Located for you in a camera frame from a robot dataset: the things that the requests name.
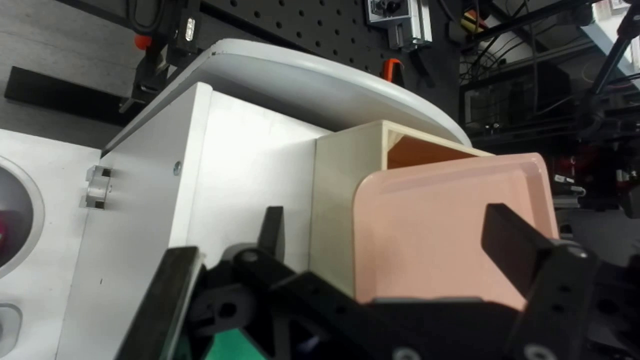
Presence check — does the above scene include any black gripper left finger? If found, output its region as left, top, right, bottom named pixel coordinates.
left=117, top=203, right=376, bottom=360

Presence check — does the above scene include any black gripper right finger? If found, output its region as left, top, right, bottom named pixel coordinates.
left=481, top=202, right=604, bottom=360

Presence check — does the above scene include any peach plastic tray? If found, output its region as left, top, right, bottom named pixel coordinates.
left=350, top=149, right=563, bottom=314

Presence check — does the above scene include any cream wooden box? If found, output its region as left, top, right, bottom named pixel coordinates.
left=308, top=117, right=497, bottom=297

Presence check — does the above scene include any white toy kitchen unit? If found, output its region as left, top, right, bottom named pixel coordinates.
left=0, top=36, right=476, bottom=360

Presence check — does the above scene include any silver toy sink basin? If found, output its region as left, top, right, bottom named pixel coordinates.
left=0, top=156, right=48, bottom=278

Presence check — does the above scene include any grey cabinet door handle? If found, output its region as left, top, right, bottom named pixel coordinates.
left=84, top=163, right=115, bottom=210

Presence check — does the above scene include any black clamp orange handle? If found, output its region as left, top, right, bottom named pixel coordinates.
left=379, top=55, right=409, bottom=87
left=119, top=0, right=203, bottom=116

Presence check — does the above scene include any aluminium extrusion rail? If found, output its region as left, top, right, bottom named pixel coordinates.
left=393, top=0, right=437, bottom=50

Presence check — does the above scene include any metal bracket plate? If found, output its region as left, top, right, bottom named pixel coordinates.
left=365, top=0, right=412, bottom=27

